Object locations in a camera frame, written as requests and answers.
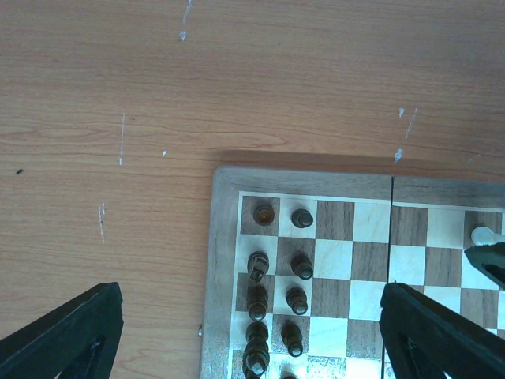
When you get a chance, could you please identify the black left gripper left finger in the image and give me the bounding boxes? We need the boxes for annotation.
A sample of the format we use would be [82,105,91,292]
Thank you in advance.
[1,282,124,378]

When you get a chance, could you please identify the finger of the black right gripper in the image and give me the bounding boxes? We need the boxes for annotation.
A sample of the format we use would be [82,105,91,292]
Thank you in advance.
[465,242,505,287]

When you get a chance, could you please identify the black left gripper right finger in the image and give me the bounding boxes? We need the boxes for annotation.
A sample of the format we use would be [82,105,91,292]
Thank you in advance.
[380,283,504,378]

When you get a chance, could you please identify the white rook piece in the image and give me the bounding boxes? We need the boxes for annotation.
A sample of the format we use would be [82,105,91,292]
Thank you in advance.
[470,227,505,246]

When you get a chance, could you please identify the wooden chess board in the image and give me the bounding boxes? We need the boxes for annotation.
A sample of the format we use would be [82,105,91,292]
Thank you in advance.
[200,167,504,378]

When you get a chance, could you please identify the dark pawn piece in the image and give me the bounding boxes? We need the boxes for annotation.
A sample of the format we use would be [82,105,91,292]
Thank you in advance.
[286,287,309,315]
[281,322,303,358]
[290,253,313,280]
[291,208,313,229]

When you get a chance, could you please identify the dark queen piece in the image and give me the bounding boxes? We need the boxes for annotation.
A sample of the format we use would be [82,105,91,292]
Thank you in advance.
[242,321,270,378]

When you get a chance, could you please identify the dark bishop piece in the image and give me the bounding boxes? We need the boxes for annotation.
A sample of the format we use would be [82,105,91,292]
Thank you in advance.
[247,285,268,321]

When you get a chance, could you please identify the dark knight piece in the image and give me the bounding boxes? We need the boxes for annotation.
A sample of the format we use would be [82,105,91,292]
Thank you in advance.
[247,251,269,283]

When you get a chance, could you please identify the dark rook piece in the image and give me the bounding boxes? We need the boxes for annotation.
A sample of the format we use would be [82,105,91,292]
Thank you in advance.
[253,204,275,227]

